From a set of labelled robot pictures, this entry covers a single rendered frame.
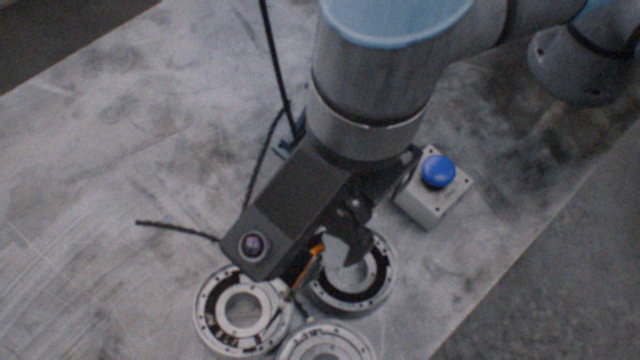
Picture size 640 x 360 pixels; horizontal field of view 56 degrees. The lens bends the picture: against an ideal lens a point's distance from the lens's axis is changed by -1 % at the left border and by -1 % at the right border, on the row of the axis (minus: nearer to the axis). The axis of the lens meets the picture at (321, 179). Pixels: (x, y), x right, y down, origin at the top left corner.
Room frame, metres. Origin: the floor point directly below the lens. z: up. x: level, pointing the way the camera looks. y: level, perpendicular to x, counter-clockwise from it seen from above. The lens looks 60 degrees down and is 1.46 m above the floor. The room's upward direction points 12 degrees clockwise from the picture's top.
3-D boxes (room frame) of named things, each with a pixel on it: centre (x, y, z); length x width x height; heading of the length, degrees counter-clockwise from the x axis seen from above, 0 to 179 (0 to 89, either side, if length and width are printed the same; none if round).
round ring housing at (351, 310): (0.26, -0.05, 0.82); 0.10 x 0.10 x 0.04
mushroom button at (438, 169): (0.38, -0.13, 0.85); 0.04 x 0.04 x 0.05
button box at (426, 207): (0.39, -0.13, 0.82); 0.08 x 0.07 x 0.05; 146
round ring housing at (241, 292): (0.19, 0.05, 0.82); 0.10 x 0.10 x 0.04
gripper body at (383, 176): (0.25, -0.02, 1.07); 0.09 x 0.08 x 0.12; 148
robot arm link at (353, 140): (0.24, -0.02, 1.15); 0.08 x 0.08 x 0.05
